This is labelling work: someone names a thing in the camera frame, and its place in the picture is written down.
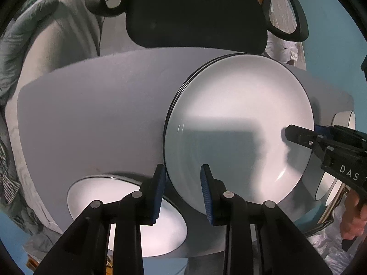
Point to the white plate with dark rim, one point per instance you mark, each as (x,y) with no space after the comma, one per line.
(200,69)
(229,106)
(168,120)

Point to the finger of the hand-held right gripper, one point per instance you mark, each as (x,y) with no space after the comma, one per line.
(301,136)
(322,130)

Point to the black office chair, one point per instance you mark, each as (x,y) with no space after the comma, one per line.
(186,20)

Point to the grey rubber glove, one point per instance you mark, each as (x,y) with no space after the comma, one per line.
(25,34)

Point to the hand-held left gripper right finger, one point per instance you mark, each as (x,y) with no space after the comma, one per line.
(206,197)

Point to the striped dark cloth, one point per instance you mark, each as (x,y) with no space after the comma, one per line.
(7,174)

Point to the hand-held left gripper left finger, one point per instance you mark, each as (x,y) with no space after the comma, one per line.
(160,197)

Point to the wooden frame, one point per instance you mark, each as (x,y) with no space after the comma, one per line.
(329,214)

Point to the small white bowl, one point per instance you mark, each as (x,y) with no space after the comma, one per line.
(94,189)

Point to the white crumpled plastic bag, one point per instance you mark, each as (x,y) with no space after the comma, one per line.
(282,50)

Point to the white bowl with dark rim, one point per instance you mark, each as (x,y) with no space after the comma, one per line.
(341,119)
(324,189)

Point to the silver plastic bag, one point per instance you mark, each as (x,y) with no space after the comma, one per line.
(326,243)

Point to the person's right hand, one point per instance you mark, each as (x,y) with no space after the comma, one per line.
(354,220)

